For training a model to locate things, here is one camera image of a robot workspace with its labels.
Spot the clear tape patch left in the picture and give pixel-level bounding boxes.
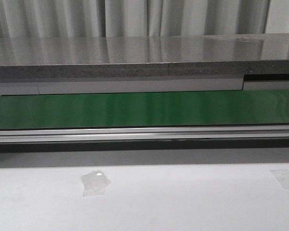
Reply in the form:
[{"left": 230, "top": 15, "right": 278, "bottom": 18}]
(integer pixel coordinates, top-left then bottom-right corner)
[{"left": 80, "top": 170, "right": 111, "bottom": 196}]

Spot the green conveyor belt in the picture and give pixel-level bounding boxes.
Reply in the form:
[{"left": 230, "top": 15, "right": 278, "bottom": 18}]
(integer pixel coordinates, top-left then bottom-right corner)
[{"left": 0, "top": 90, "right": 289, "bottom": 130}]

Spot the grey speckled stone countertop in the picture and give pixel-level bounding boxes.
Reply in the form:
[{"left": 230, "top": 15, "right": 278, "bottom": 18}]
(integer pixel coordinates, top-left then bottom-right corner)
[{"left": 0, "top": 34, "right": 289, "bottom": 81}]

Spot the grey cabinet front panel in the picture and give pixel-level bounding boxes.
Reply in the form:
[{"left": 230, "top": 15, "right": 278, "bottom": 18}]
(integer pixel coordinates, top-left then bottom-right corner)
[{"left": 0, "top": 74, "right": 289, "bottom": 96}]

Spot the clear tape strip right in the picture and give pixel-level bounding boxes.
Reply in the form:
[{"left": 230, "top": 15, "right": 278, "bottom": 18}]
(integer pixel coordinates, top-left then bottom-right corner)
[{"left": 269, "top": 169, "right": 289, "bottom": 190}]

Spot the white pleated curtain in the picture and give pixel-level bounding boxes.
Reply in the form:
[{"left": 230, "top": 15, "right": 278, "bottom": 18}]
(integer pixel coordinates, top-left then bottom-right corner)
[{"left": 0, "top": 0, "right": 289, "bottom": 38}]

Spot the aluminium conveyor side rail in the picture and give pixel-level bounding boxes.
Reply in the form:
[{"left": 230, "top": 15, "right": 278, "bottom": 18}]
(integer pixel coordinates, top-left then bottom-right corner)
[{"left": 0, "top": 125, "right": 289, "bottom": 143}]

